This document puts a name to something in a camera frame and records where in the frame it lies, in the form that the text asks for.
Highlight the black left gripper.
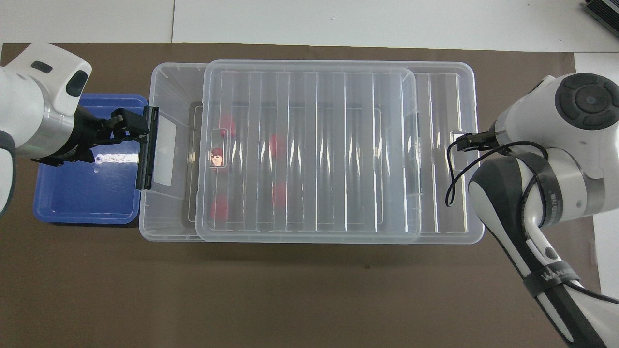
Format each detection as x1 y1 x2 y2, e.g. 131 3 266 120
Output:
31 104 151 167

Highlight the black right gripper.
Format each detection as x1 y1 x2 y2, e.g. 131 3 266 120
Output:
457 121 512 156

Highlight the clear plastic box lid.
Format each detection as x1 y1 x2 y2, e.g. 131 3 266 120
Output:
195 59 485 244

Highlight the black box latch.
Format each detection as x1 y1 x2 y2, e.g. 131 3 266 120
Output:
136 105 159 190

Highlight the blue plastic tray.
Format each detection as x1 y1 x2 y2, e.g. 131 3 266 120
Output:
33 93 149 226

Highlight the clear plastic storage box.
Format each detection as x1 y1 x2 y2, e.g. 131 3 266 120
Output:
139 62 437 242

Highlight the black ribbed device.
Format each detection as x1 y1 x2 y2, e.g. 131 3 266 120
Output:
583 0 619 26

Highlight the brown paper table mat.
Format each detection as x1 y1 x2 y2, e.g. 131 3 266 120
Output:
0 43 607 348

